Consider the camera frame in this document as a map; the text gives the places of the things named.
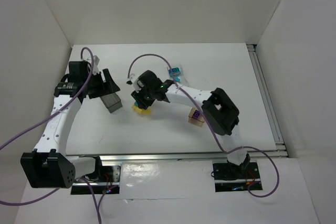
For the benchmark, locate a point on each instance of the yellow lego pieces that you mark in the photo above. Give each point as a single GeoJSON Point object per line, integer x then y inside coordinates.
{"type": "Point", "coordinates": [141, 111]}

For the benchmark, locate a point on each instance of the aluminium rail right side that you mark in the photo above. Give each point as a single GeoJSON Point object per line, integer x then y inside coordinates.
{"type": "Point", "coordinates": [275, 129]}

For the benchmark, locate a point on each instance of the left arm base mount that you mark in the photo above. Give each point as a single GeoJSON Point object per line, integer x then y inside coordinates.
{"type": "Point", "coordinates": [105, 181]}

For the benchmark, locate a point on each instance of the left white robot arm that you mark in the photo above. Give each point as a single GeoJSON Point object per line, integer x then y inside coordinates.
{"type": "Point", "coordinates": [47, 165]}

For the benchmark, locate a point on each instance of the clear plastic container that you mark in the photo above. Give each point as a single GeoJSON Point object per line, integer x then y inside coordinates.
{"type": "Point", "coordinates": [182, 76]}

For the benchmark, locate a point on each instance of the aluminium rail front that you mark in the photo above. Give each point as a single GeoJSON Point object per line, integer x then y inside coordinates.
{"type": "Point", "coordinates": [155, 157]}

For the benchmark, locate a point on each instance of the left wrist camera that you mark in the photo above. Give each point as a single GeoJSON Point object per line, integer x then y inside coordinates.
{"type": "Point", "coordinates": [94, 66]}

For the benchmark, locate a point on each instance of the amber translucent container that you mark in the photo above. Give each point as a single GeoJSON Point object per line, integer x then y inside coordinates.
{"type": "Point", "coordinates": [198, 122]}

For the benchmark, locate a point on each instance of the aluminium rail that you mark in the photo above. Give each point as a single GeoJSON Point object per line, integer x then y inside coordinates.
{"type": "Point", "coordinates": [275, 129]}
{"type": "Point", "coordinates": [155, 157]}

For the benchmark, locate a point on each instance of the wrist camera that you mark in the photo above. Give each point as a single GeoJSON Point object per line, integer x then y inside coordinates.
{"type": "Point", "coordinates": [133, 81]}
{"type": "Point", "coordinates": [94, 66]}

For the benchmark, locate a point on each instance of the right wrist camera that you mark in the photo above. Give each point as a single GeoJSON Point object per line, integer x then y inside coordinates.
{"type": "Point", "coordinates": [133, 81]}

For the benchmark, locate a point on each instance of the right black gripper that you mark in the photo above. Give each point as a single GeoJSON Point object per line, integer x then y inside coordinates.
{"type": "Point", "coordinates": [140, 99]}

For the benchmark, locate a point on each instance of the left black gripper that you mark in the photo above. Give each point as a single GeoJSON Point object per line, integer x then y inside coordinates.
{"type": "Point", "coordinates": [104, 85]}

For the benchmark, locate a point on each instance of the purple rounded printed lego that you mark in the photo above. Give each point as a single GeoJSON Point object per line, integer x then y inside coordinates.
{"type": "Point", "coordinates": [196, 115]}

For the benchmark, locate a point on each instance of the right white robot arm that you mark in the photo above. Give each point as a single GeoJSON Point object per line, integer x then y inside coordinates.
{"type": "Point", "coordinates": [216, 107]}

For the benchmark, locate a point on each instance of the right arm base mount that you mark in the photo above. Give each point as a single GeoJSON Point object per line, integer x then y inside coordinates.
{"type": "Point", "coordinates": [225, 180]}

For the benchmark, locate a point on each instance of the grey translucent container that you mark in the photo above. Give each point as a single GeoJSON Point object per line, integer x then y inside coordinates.
{"type": "Point", "coordinates": [112, 102]}

